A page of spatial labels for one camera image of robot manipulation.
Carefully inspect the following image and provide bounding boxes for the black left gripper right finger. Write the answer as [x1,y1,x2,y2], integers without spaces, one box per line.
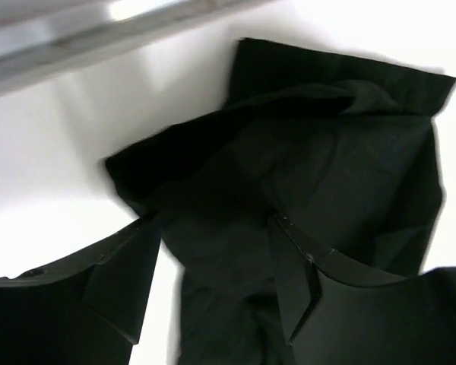
[268,213,404,344]

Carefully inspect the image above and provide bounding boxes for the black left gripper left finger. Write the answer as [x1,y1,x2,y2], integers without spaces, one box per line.
[0,214,160,344]

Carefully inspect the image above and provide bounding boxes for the aluminium table edge rail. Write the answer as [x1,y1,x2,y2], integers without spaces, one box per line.
[0,1,262,96]

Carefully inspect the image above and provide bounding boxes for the black trousers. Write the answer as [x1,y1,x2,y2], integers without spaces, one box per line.
[104,39,456,364]

